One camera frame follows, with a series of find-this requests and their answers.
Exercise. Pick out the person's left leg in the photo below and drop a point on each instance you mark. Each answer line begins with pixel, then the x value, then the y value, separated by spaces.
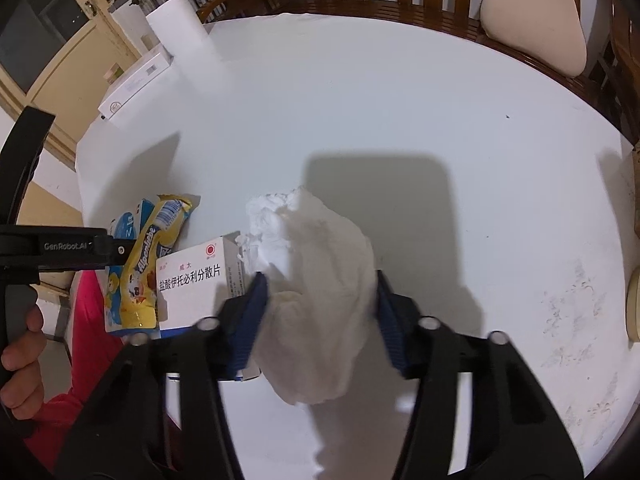
pixel 90 360

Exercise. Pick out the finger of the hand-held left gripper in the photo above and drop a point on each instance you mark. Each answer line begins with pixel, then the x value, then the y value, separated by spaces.
pixel 119 251

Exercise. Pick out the long white box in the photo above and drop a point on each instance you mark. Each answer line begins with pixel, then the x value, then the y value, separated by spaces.
pixel 132 87

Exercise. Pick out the person's left hand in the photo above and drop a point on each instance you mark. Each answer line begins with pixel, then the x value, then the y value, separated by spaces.
pixel 22 370

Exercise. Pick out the yellow framed window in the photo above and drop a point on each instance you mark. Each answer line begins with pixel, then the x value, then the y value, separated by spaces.
pixel 75 45

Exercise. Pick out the white medicine box blue stripe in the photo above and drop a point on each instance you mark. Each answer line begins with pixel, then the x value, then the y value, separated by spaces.
pixel 195 285

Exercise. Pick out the beige back cushion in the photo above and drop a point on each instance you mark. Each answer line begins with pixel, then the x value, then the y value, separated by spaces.
pixel 535 20

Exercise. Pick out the white paper roll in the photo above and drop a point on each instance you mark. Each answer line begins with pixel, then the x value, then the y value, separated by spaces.
pixel 177 25

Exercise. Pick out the white tissue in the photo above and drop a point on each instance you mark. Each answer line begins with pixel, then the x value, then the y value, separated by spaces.
pixel 320 310

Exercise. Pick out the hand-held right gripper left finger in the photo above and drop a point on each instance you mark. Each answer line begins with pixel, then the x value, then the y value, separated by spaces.
pixel 252 320

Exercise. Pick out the wooden armchair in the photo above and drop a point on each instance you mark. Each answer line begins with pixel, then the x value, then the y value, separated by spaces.
pixel 631 60

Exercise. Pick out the yellow snack wrapper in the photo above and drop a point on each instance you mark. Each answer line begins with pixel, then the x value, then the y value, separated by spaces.
pixel 145 270

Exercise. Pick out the white top wooden coffee table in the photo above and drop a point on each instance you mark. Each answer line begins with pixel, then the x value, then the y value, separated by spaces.
pixel 450 135

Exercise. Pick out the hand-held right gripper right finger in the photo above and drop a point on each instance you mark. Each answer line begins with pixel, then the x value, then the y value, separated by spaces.
pixel 390 327

